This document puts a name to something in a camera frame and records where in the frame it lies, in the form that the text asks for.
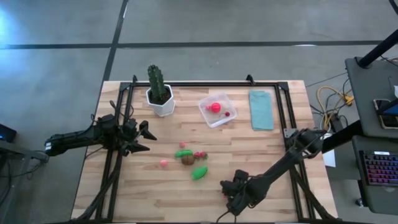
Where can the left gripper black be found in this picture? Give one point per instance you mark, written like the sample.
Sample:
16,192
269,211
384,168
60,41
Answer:
127,135

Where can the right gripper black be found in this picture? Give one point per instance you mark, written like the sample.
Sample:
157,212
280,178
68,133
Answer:
241,194

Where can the pink toy produce piece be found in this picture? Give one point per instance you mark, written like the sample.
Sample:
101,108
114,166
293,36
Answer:
182,144
163,163

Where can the green husked corn toy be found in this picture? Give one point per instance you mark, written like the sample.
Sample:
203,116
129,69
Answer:
199,173

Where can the green cucumber toy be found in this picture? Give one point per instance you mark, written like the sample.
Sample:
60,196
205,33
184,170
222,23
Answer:
183,153

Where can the red strawberry toy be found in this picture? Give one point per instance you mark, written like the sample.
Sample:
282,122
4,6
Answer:
200,154

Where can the brown kiwi toy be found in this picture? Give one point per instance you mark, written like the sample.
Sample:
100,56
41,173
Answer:
188,160

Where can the red tomato toy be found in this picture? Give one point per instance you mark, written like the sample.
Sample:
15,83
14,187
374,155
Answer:
215,107

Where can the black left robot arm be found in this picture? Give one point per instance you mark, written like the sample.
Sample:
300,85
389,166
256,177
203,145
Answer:
77,138

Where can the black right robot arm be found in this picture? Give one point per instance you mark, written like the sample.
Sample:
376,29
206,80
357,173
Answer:
280,165

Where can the clear plastic tupperware container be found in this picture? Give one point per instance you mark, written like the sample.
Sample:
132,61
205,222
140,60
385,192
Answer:
217,122

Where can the white hexagonal planter pot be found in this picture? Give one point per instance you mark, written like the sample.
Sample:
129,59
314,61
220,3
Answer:
164,109

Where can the green cactus plant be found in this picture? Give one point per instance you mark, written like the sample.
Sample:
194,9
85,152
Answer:
156,82

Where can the teal folded cloth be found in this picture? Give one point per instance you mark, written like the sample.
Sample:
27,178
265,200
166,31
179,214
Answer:
261,110

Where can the white paper sheet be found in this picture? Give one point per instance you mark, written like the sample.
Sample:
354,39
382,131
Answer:
329,158

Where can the black power strip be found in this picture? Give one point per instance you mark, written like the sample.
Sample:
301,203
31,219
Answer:
336,123

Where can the black device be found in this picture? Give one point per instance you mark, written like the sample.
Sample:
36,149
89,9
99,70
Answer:
7,133

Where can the grey desk with keyboard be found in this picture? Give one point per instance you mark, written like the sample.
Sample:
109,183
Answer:
373,199

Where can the backlit rainbow keyboard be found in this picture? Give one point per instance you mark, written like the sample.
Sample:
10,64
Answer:
381,169

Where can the tablet with tan case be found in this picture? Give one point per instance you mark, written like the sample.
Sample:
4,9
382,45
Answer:
384,119

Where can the black pole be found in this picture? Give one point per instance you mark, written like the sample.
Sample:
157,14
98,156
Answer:
376,49

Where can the black aluminium table frame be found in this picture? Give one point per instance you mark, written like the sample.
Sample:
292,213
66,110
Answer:
202,84

